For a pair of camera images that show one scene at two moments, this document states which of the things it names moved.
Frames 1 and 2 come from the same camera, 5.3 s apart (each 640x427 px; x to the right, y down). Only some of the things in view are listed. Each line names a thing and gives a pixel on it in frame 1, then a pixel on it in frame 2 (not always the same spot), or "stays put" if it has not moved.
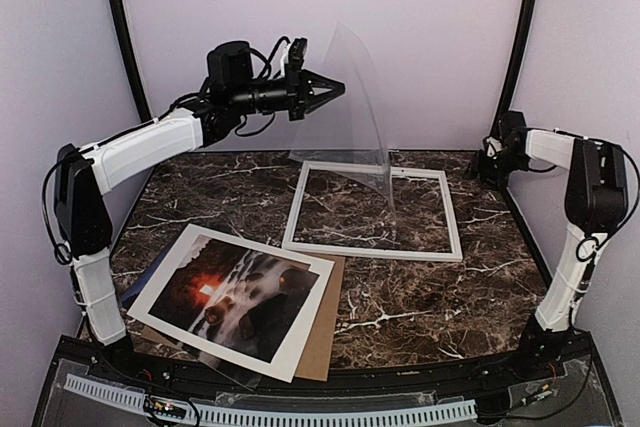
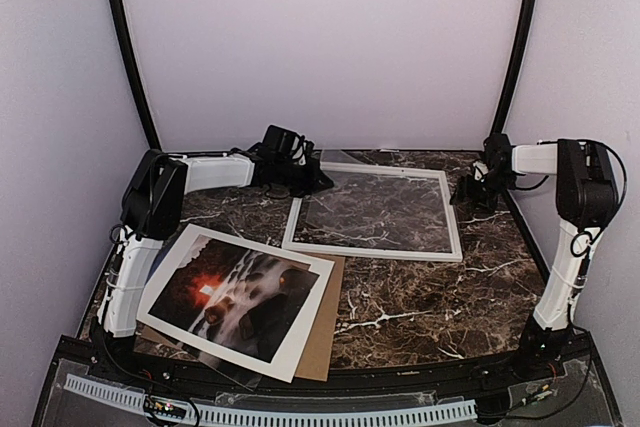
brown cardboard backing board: (315, 364) stays put
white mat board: (288, 354) stays put
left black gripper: (298, 106) → (315, 176)
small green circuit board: (164, 408) stays put
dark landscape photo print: (235, 297) stays put
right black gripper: (481, 168) → (465, 189)
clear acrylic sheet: (352, 132) → (381, 202)
